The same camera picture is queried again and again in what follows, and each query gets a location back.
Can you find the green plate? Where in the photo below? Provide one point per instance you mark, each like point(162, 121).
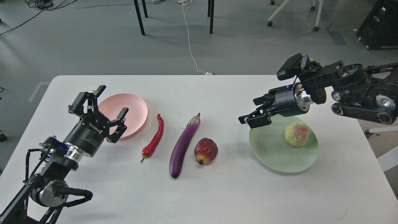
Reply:
point(271, 147)

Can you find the white chair base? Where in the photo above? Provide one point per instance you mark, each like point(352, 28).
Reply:
point(317, 5)

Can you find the black equipment case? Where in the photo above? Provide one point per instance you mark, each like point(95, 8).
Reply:
point(380, 28)

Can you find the red pomegranate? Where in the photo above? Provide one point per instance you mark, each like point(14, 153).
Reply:
point(205, 151)

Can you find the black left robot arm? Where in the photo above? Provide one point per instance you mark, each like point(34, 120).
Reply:
point(45, 192)

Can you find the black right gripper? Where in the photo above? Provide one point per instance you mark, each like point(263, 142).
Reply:
point(287, 101)

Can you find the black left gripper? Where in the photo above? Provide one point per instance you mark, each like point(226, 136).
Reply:
point(93, 126)

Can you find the green pink round fruit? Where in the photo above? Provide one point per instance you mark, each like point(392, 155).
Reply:
point(297, 134)

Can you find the black table legs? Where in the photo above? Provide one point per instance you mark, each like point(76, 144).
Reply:
point(176, 18)

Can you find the purple eggplant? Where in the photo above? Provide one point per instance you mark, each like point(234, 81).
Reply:
point(181, 146)

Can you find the red chili pepper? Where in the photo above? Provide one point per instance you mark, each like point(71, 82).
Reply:
point(149, 149)

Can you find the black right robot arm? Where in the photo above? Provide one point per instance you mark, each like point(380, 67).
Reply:
point(368, 94)

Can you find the pink plate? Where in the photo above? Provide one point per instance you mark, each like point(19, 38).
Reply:
point(136, 115)

